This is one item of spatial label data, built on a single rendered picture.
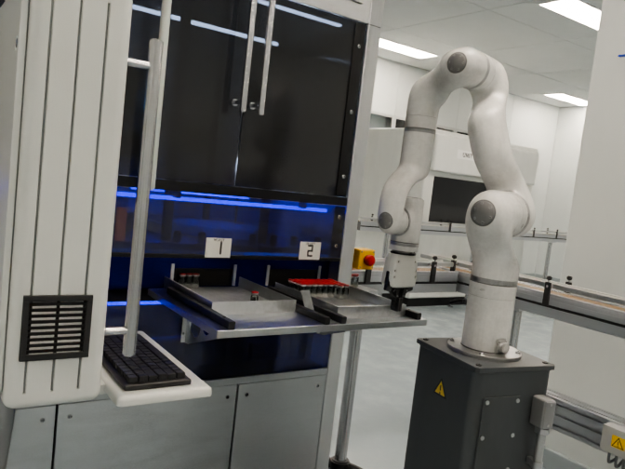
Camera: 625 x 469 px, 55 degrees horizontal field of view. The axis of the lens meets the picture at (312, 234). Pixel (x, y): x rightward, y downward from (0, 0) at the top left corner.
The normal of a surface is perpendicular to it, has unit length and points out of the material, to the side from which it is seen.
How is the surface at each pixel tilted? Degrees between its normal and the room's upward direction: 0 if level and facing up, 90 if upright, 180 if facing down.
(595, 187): 90
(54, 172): 90
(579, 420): 90
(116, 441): 90
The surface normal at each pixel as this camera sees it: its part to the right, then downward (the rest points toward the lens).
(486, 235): -0.55, 0.61
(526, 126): 0.56, 0.14
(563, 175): -0.82, -0.04
